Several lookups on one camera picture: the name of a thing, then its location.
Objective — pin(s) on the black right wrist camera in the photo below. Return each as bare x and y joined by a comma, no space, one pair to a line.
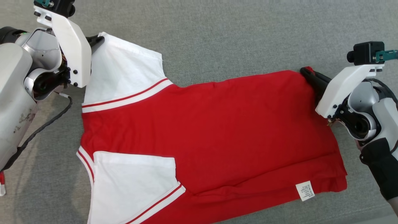
365,53

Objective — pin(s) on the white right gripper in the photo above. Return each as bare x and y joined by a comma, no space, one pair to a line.
345,87

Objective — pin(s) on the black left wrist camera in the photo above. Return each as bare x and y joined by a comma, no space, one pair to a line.
63,6

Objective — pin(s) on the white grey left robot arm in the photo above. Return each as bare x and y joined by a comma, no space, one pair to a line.
15,93

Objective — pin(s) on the teal left camera plug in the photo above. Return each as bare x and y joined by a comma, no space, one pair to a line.
43,2

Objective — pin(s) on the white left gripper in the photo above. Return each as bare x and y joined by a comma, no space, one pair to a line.
74,56

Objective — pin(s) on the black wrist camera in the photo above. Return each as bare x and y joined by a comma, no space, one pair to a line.
63,6
365,53

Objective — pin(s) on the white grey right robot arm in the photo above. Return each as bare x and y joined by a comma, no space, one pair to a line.
385,130

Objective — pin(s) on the red white t-shirt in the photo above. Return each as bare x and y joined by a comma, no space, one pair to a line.
217,130

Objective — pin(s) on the red shorts white stripe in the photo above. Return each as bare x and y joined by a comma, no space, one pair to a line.
2,183

